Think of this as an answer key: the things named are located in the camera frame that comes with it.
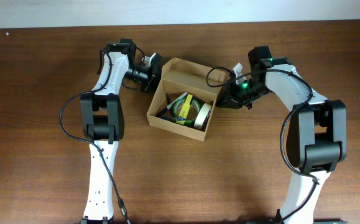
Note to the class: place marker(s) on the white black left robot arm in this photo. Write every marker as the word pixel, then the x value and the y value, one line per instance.
pixel 103 120

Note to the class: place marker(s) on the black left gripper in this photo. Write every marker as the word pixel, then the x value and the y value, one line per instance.
pixel 155 73

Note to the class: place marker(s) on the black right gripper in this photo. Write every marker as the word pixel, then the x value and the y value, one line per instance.
pixel 229 99

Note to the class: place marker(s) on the brown cardboard box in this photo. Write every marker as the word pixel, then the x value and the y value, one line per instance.
pixel 179 76

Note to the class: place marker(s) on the blue ballpoint pen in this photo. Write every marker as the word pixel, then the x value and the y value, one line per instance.
pixel 171 119

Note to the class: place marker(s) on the black ballpoint pen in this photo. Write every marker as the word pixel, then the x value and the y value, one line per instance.
pixel 168 99

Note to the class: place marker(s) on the green tape roll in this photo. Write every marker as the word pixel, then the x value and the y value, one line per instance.
pixel 194 105

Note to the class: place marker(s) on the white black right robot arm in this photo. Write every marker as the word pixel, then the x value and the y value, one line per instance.
pixel 313 137

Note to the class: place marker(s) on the yellow highlighter marker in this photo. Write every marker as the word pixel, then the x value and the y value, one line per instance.
pixel 182 116

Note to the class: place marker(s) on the beige masking tape roll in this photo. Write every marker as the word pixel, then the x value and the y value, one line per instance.
pixel 202 117

